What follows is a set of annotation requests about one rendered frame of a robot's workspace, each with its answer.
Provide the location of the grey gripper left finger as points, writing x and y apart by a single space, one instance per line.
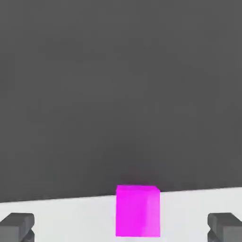
16 226

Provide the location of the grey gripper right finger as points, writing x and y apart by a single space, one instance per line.
226 226

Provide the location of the large magenta box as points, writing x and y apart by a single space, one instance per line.
138 211

